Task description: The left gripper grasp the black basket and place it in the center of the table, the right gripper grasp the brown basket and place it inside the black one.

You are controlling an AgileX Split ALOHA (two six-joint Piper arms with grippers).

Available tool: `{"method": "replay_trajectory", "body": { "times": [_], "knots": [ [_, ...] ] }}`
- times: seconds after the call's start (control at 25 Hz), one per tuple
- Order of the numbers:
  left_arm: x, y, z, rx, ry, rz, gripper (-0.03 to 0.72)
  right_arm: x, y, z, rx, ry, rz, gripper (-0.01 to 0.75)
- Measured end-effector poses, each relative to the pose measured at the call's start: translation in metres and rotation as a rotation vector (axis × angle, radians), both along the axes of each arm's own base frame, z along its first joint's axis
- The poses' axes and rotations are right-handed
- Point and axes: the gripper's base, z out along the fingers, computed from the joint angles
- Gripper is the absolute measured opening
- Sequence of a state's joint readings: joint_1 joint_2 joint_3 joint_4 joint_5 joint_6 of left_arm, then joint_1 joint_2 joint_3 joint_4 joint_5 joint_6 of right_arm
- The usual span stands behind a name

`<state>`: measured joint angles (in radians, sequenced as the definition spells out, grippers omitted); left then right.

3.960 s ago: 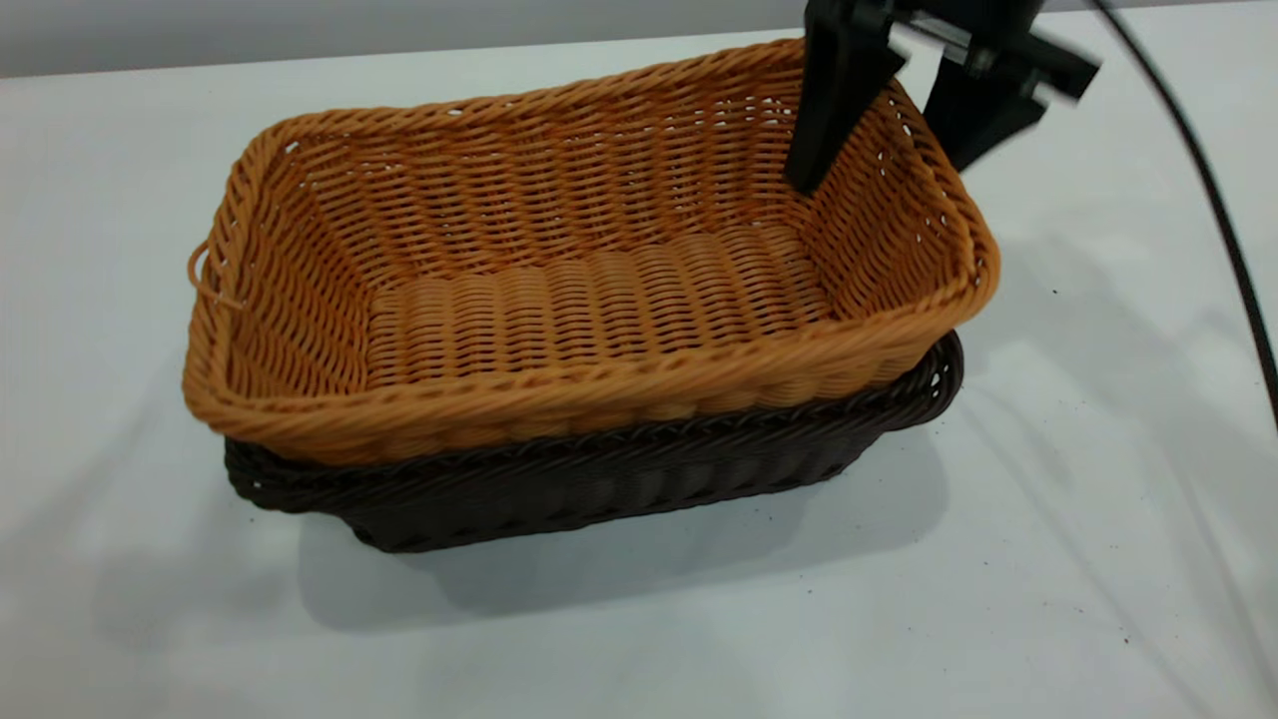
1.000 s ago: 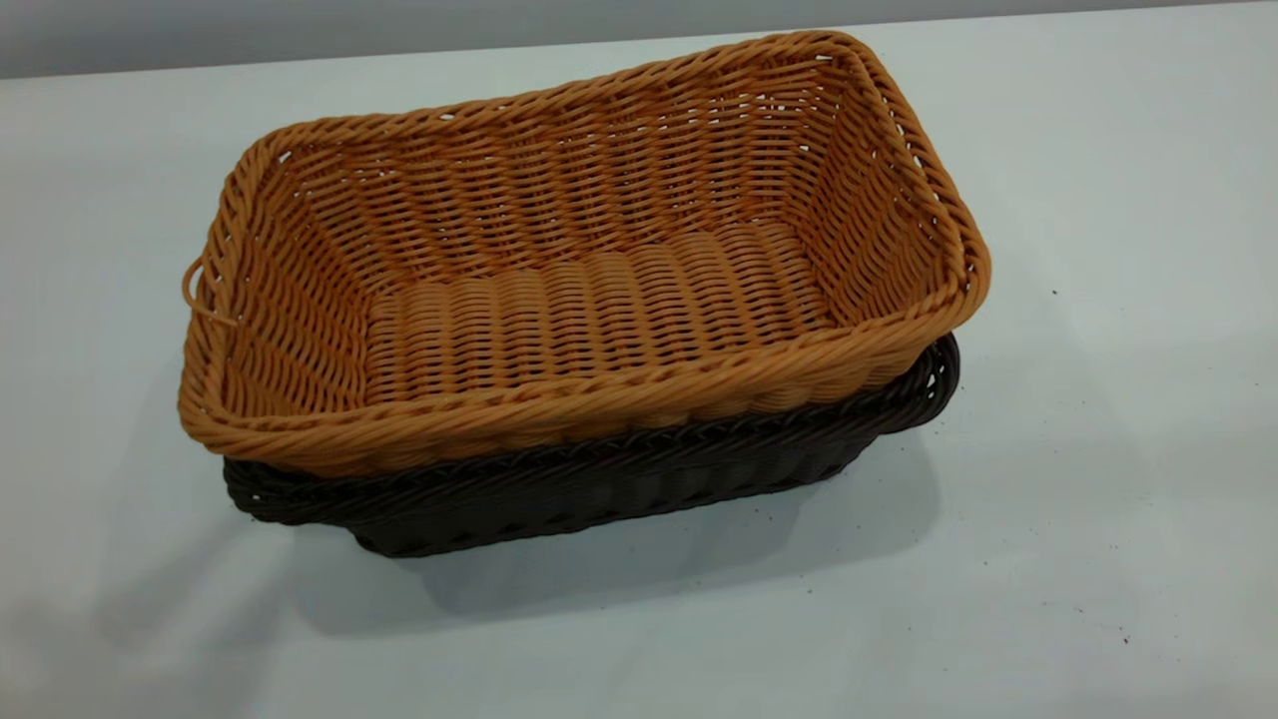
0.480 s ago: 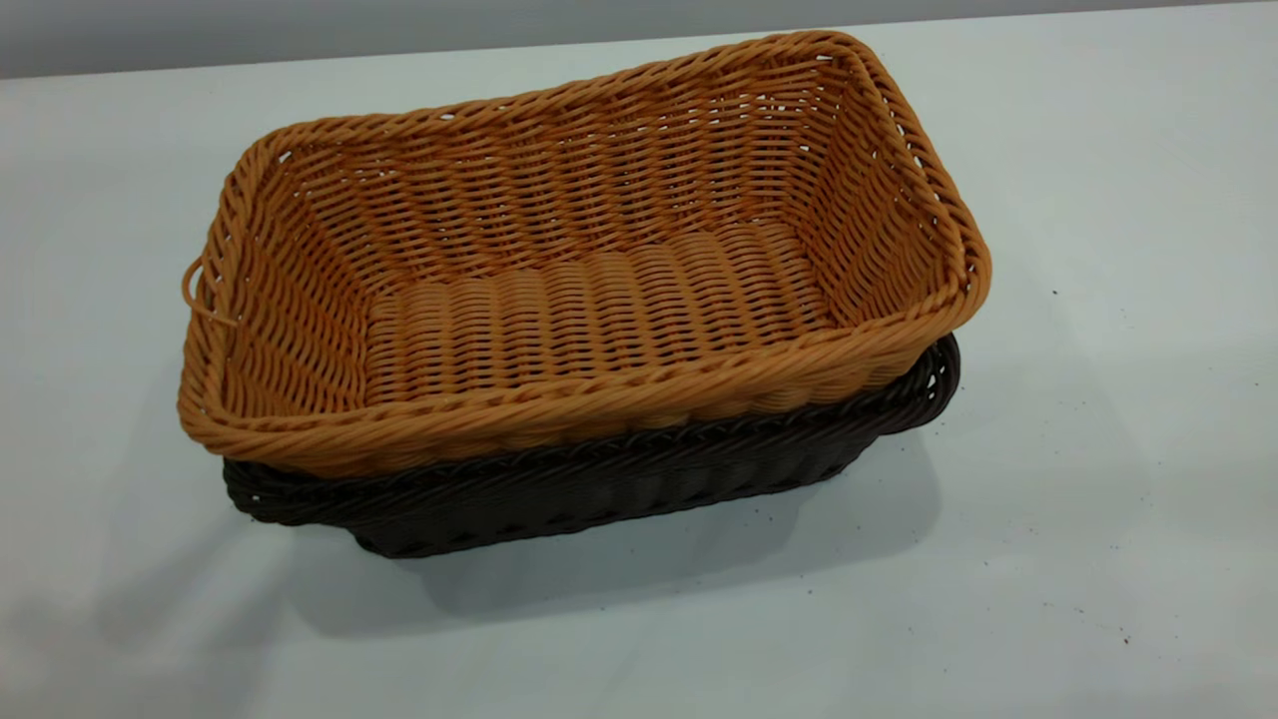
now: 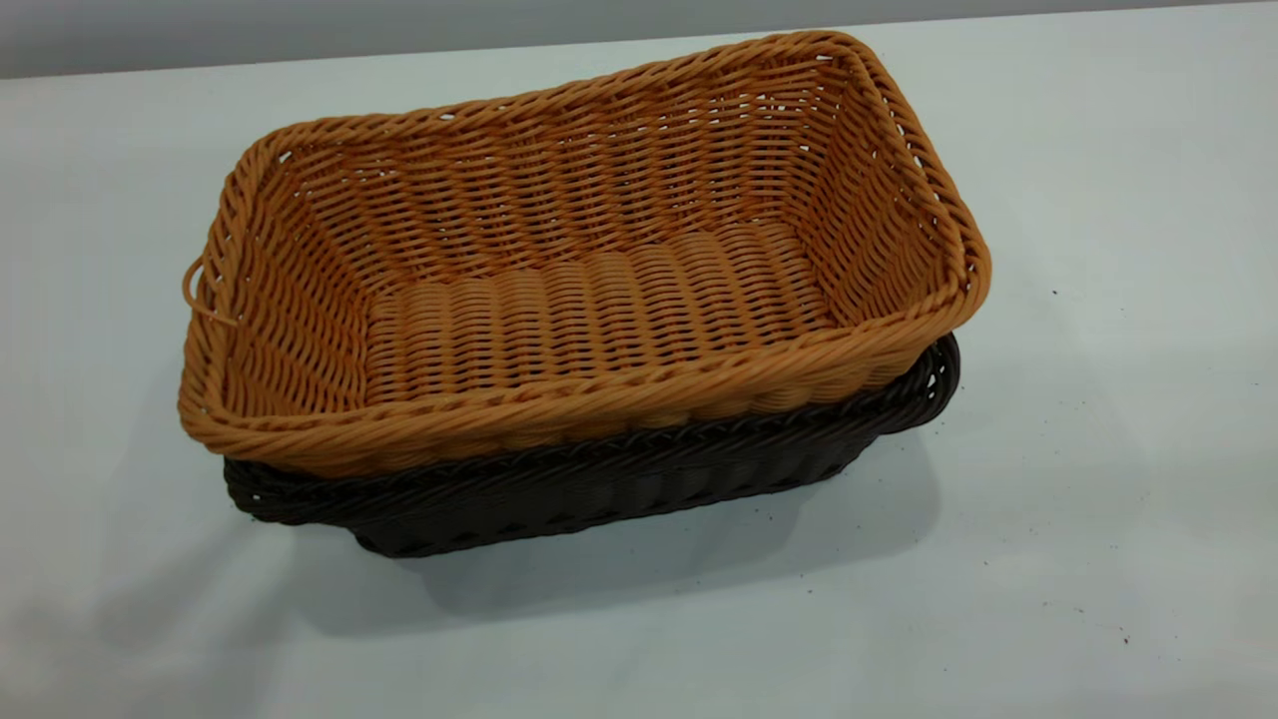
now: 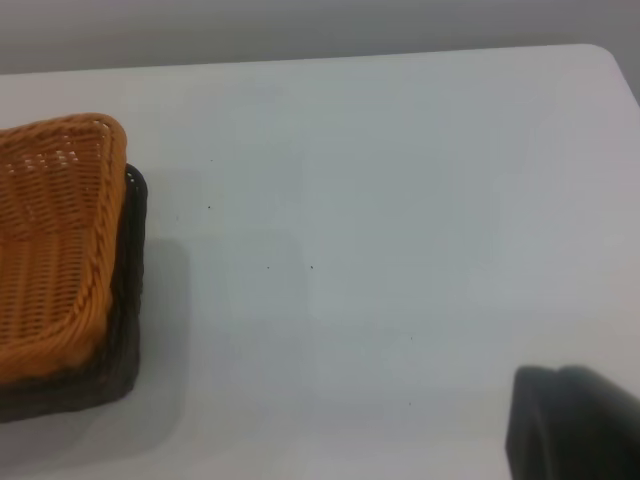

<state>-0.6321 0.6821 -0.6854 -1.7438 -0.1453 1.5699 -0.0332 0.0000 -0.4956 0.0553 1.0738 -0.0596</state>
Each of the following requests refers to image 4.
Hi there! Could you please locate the orange wicker basket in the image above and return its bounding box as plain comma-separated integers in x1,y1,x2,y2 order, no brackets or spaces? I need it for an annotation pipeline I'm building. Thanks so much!
178,30,993,479

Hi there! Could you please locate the black wicker basket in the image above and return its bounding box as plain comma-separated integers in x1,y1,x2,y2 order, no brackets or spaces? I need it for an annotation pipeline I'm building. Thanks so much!
223,333,961,559

